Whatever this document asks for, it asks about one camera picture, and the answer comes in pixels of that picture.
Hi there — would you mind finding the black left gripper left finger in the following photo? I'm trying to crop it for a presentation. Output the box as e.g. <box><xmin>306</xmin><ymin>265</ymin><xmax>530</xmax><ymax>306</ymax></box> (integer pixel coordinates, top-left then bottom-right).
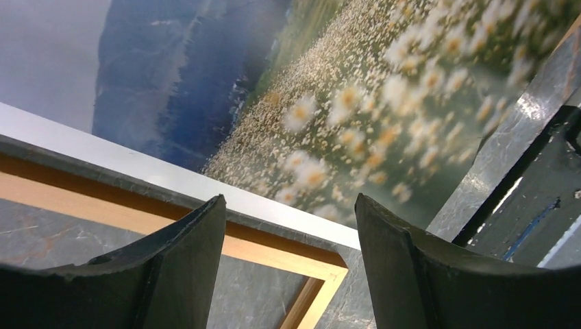
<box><xmin>1</xmin><ymin>195</ymin><xmax>226</xmax><ymax>328</ymax></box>

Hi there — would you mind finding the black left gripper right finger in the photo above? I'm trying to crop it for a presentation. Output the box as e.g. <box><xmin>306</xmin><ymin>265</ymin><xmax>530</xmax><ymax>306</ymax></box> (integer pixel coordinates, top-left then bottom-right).
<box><xmin>354</xmin><ymin>194</ymin><xmax>580</xmax><ymax>328</ymax></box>

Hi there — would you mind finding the wooden picture frame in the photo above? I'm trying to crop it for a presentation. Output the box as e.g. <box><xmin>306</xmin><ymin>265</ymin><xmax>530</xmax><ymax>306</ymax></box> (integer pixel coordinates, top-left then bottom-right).
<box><xmin>0</xmin><ymin>151</ymin><xmax>349</xmax><ymax>329</ymax></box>

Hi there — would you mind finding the landscape photo print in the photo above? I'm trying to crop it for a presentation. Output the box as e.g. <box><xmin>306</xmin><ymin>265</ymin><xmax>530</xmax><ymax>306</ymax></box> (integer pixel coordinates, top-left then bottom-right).
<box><xmin>1</xmin><ymin>1</ymin><xmax>580</xmax><ymax>245</ymax></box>

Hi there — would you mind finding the brown backing board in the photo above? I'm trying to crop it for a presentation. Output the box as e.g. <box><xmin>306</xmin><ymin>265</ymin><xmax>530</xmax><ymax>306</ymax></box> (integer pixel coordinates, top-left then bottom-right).
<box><xmin>555</xmin><ymin>15</ymin><xmax>581</xmax><ymax>49</ymax></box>

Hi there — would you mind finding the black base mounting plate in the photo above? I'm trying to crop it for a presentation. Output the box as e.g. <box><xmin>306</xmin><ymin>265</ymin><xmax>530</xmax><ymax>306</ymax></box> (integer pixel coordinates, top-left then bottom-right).
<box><xmin>453</xmin><ymin>106</ymin><xmax>580</xmax><ymax>266</ymax></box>

